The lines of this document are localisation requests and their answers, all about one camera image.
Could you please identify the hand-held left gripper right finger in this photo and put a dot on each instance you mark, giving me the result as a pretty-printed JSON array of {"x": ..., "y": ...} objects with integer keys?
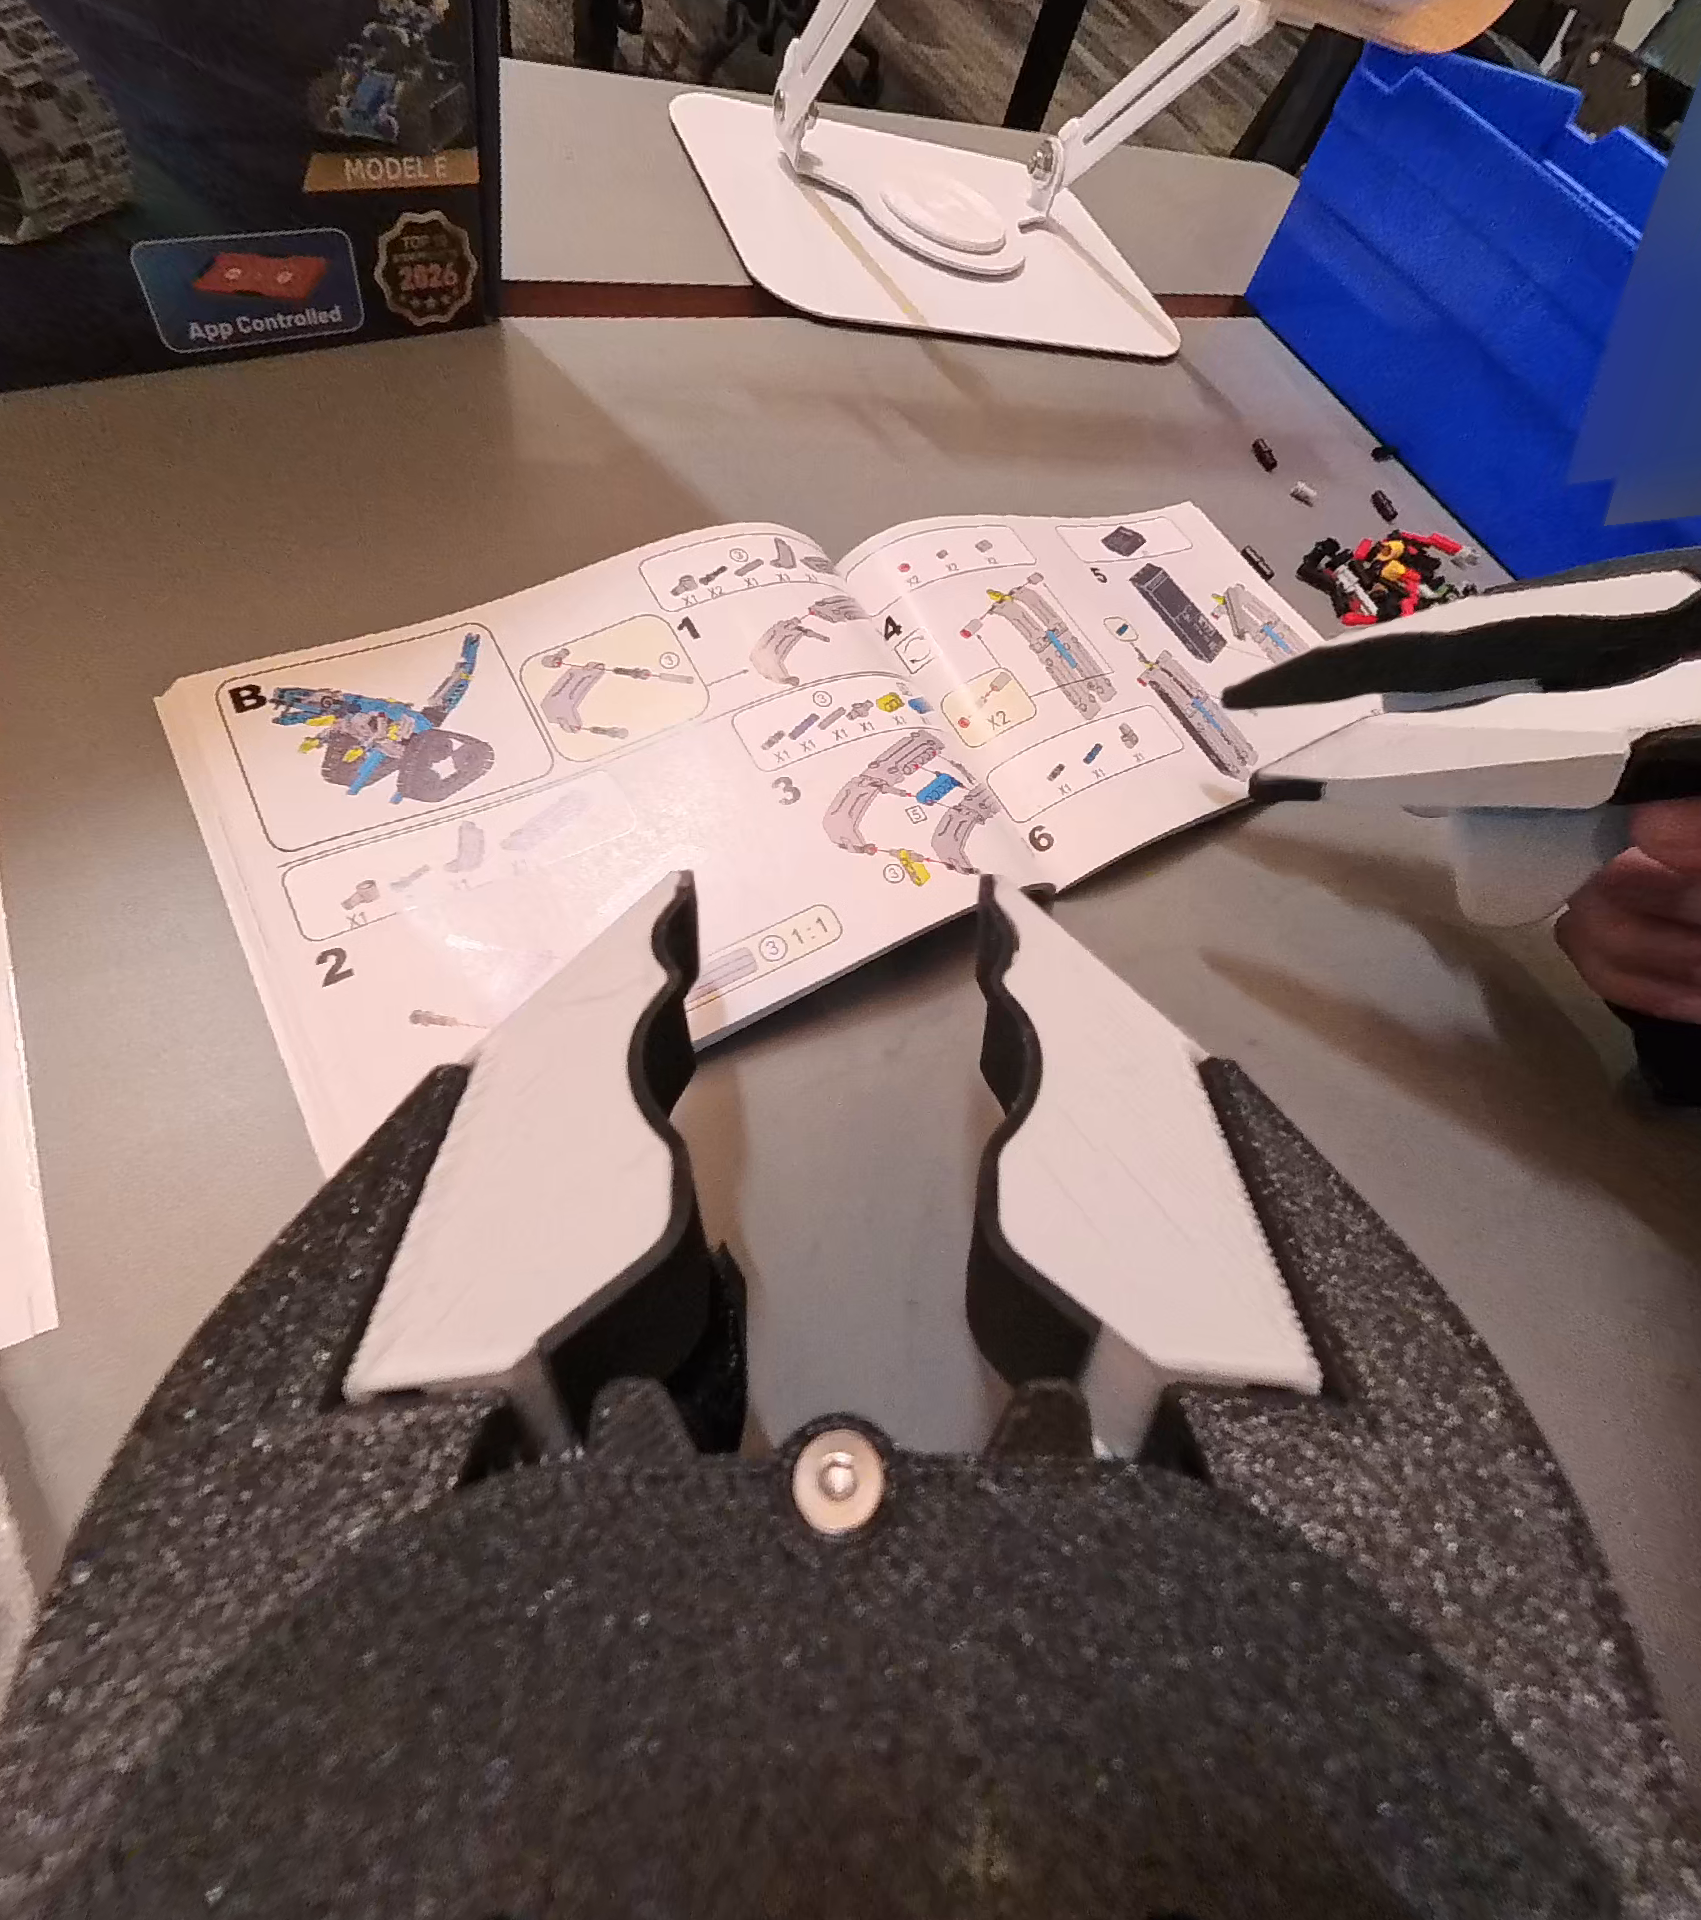
[{"x": 1152, "y": 1200}]

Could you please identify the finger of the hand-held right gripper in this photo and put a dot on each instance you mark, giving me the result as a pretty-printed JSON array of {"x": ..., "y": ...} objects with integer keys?
[
  {"x": 1509, "y": 751},
  {"x": 1539, "y": 614}
]

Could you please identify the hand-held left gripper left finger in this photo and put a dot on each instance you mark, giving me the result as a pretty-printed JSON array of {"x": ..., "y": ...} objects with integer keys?
[{"x": 522, "y": 1185}]

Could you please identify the pile of small toy pegs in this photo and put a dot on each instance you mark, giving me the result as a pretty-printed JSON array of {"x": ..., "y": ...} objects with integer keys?
[{"x": 1384, "y": 571}]

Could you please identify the blue plastic bin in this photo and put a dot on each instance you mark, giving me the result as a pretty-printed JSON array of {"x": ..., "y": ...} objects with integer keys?
[{"x": 1419, "y": 300}]

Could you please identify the white instruction booklet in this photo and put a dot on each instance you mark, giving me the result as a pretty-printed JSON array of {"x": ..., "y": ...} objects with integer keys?
[{"x": 566, "y": 781}]

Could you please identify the grey desk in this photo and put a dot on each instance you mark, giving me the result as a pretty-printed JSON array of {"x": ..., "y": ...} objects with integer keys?
[{"x": 341, "y": 480}]

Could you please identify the white desk stand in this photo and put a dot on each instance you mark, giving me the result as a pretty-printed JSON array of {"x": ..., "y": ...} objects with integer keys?
[{"x": 865, "y": 270}]

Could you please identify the person's right hand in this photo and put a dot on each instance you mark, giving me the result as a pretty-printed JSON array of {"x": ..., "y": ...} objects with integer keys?
[{"x": 1675, "y": 930}]

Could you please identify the dark blue toy box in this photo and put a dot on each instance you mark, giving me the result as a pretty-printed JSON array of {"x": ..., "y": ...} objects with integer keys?
[{"x": 115, "y": 181}]

